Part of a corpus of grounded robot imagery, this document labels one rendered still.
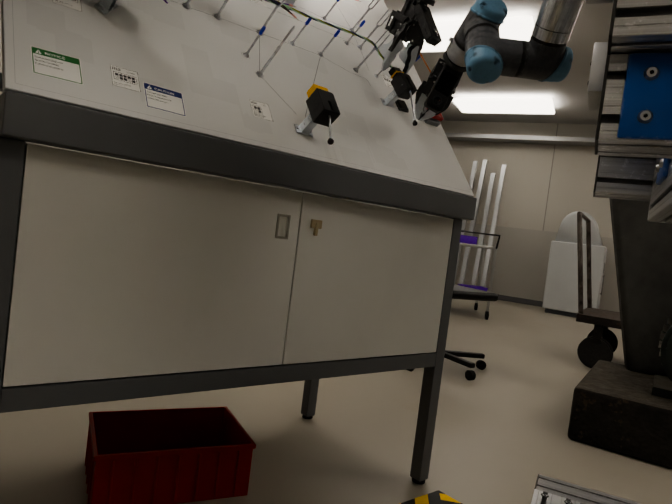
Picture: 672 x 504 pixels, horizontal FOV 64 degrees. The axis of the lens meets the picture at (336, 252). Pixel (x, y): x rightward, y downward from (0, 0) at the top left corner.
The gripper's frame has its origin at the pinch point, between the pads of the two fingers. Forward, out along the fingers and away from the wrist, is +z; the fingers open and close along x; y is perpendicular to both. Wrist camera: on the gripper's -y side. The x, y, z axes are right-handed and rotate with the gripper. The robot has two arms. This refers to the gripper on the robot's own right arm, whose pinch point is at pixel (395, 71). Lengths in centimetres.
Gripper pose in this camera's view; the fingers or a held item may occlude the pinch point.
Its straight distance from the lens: 158.7
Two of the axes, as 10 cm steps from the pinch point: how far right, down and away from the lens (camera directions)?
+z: -3.9, 8.1, 4.3
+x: -7.2, 0.3, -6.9
